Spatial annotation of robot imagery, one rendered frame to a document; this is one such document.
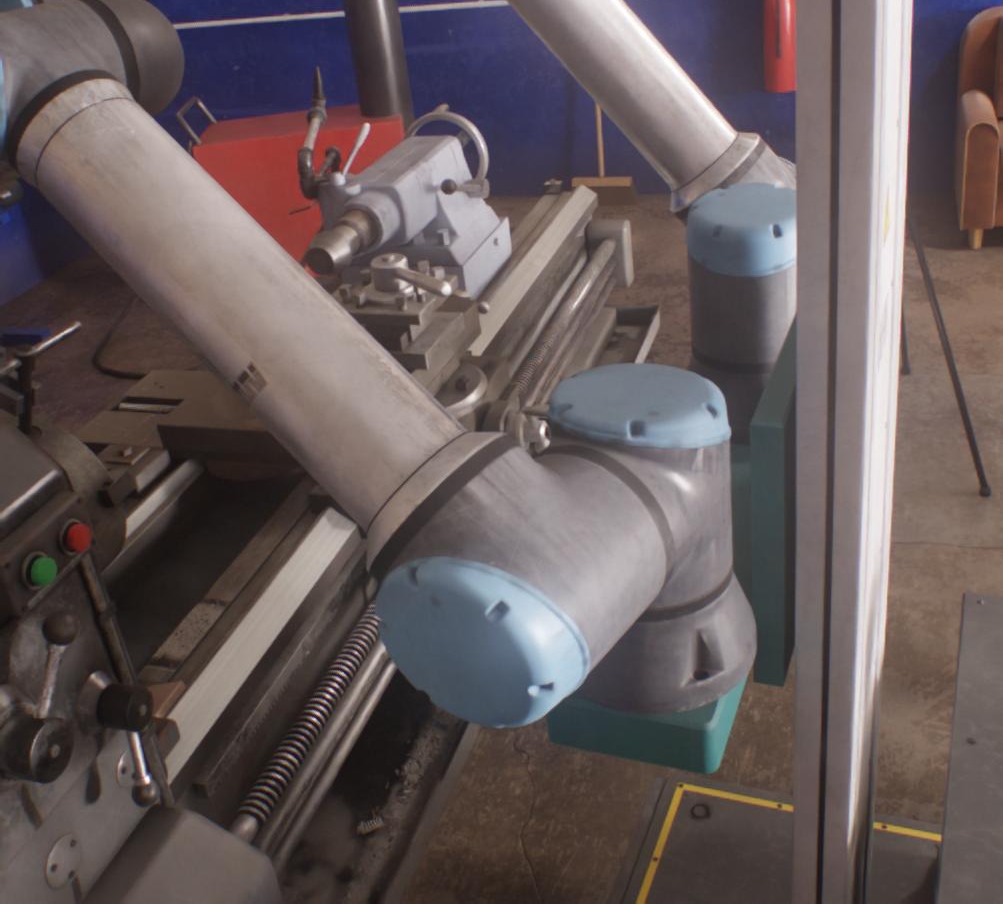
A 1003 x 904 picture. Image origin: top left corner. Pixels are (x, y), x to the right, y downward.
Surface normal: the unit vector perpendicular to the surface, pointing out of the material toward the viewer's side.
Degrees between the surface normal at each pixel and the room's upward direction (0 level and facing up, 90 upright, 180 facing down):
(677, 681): 70
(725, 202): 5
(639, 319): 90
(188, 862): 32
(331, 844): 0
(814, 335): 90
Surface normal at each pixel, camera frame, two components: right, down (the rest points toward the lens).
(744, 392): -0.33, 0.12
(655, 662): -0.11, 0.12
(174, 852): 0.41, -0.73
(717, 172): -0.50, -0.30
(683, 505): 0.73, -0.13
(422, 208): 0.96, 0.10
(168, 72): 0.96, 0.26
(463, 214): 0.82, -0.33
